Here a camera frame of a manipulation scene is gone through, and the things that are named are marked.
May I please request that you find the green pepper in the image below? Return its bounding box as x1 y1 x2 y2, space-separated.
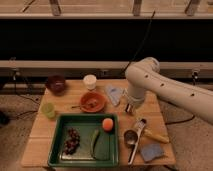
90 129 100 158

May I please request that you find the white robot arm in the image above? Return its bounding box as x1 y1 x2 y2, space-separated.
125 57 213 125

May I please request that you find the metal measuring cup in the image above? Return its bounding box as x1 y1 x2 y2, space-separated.
124 130 138 146

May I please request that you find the white cup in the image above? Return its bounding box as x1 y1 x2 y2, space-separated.
83 74 97 90

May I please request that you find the green plastic cup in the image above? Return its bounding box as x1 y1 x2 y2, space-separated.
41 103 56 119

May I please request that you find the light blue cloth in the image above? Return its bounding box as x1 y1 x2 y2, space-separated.
105 85 124 106

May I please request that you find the orange fruit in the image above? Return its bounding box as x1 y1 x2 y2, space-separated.
102 118 114 132

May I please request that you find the orange bowl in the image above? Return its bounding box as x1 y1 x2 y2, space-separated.
80 92 106 113

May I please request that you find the metal spoon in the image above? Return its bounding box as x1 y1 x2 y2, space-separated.
71 104 96 109

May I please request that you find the green plastic tray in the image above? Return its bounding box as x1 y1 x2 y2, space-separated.
47 114 119 167

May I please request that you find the blue sponge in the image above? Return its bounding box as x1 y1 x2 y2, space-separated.
140 143 164 162

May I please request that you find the bunch of dark grapes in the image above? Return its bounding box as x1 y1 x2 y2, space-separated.
63 128 80 155

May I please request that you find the dark brown bowl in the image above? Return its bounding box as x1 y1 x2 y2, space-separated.
45 75 66 95

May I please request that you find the black cable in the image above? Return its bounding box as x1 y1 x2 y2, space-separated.
120 9 157 76

